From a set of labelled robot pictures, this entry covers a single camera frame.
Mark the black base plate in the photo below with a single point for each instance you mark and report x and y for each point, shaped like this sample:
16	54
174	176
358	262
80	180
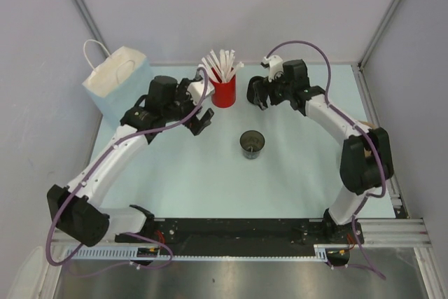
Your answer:
200	235

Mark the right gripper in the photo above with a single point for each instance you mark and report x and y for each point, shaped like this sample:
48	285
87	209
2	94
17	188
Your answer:
280	77

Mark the light blue paper bag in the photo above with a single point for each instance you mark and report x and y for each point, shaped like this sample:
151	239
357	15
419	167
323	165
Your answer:
116	84

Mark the brown cardboard cup carrier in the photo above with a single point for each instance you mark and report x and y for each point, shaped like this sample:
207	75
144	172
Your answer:
372	126

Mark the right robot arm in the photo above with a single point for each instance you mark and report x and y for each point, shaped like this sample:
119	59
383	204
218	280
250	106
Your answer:
366	162

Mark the white wrapped straws bundle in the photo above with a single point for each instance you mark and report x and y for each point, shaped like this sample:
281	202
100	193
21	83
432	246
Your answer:
221	67

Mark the grey slotted cable duct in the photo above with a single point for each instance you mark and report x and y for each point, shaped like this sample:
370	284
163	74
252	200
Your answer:
314	253

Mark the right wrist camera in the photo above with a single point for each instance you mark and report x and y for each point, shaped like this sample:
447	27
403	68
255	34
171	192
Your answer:
275	65

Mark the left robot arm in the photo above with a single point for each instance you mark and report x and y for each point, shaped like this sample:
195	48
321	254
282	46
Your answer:
76	208

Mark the single black coffee cup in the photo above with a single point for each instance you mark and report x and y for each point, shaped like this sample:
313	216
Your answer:
252	143

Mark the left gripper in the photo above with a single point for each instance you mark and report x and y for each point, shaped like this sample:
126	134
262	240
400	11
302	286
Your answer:
196	125

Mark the red straw holder cup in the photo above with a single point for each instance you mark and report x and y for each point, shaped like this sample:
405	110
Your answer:
225	94

